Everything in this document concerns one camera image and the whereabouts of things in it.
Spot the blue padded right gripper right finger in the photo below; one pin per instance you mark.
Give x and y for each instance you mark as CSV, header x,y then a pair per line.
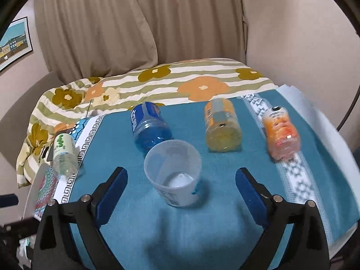
x,y
307,247

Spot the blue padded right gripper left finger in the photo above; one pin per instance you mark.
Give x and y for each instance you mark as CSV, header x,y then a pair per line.
x,y
55,247

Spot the white translucent plastic cup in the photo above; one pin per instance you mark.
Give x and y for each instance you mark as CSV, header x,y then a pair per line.
x,y
173,167

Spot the green patterned clear cup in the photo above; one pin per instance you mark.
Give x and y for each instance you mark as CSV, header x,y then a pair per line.
x,y
64,161

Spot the orange clear plastic cup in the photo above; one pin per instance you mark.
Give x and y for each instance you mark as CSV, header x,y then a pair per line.
x,y
283,139

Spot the yellow clear plastic cup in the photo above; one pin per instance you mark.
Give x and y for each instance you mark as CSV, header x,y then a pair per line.
x,y
223,132

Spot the blue clear plastic cup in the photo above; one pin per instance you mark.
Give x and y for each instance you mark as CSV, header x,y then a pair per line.
x,y
148,126

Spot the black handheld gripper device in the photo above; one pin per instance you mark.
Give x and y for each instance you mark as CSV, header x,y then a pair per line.
x,y
16,229

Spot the red mandala patterned board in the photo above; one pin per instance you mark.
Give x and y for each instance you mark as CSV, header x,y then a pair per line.
x,y
41,192

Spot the teal patterned towel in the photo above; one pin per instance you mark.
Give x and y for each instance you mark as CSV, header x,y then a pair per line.
x,y
217,231

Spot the grey bed headboard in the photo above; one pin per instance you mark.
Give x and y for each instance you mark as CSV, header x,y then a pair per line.
x,y
15,122

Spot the floral striped bed quilt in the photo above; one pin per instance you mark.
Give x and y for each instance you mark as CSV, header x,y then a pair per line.
x,y
59,109

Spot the framed harbour picture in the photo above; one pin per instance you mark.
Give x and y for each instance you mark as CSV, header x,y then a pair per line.
x,y
15,43

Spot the beige curtain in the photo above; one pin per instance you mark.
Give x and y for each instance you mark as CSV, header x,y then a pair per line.
x,y
86,38

